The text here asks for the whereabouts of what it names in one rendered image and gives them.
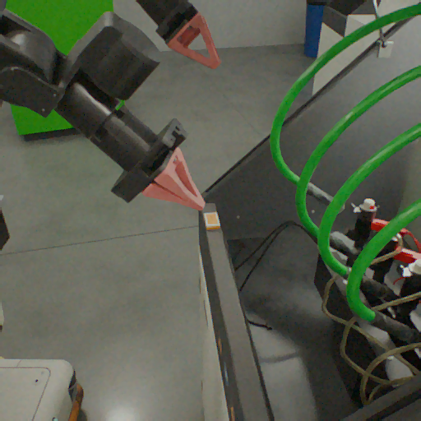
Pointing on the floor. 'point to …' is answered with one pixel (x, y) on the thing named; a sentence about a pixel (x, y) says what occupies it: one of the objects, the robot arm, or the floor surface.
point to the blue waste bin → (313, 26)
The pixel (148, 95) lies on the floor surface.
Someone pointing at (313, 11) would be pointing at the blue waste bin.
